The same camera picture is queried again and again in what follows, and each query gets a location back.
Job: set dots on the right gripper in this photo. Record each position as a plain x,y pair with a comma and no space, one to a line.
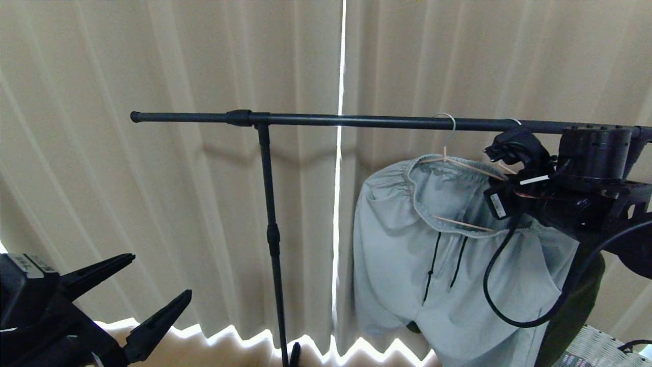
519,206

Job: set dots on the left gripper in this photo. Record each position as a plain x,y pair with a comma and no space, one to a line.
56,341

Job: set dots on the green printed t-shirt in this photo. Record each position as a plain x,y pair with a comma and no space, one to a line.
575,316

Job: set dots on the pale grey shorts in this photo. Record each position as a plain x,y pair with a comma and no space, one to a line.
397,255

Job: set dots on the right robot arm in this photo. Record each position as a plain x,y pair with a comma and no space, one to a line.
591,168

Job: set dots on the white laundry basket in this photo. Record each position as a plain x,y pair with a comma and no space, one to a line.
596,351

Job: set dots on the black clothes rack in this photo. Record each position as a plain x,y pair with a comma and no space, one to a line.
305,120

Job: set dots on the beige curtain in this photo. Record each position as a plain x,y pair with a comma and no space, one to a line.
153,204

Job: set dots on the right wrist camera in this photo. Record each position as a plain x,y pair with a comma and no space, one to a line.
519,148

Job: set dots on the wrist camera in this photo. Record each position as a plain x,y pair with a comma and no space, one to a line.
25,290
519,148

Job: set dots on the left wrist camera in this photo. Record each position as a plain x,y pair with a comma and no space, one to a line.
25,290

